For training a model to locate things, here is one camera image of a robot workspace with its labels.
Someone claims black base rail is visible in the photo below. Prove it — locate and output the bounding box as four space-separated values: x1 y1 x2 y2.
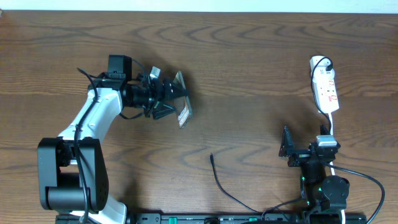
55 213 367 224

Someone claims white USB charger plug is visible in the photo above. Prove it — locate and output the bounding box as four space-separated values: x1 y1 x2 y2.
315 63 335 79

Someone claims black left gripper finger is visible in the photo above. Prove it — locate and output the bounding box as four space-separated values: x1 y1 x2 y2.
171 77 189 100
152 103 175 119

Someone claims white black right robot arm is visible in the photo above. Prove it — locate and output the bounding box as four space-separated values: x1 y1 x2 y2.
279 126 349 213

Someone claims white power strip cord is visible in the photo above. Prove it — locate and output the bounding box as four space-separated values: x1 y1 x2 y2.
327 112 346 224

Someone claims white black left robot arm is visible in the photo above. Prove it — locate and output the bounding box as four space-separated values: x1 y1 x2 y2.
37 55 192 223

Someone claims black charger cable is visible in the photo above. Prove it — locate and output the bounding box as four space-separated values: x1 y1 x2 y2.
209 153 304 215

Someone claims white power strip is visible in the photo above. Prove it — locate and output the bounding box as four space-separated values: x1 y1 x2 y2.
310 55 340 114

